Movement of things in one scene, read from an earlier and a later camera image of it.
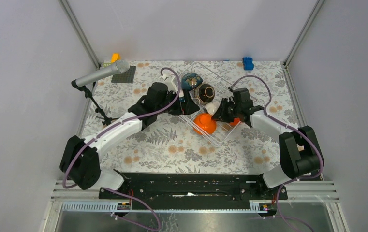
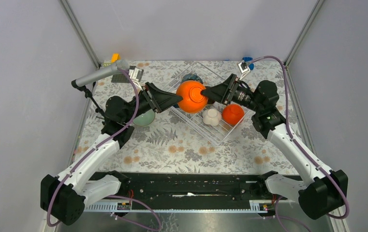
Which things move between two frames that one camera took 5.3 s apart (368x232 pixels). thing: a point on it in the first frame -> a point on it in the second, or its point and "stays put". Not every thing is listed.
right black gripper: (220, 114) -> (221, 92)
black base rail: (193, 191) stays put
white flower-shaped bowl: (212, 107) -> (212, 116)
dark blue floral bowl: (190, 80) stays put
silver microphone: (121, 66) stays put
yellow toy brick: (115, 57) stays put
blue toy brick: (247, 63) stays put
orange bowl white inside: (204, 124) -> (193, 101)
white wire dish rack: (207, 89) stays put
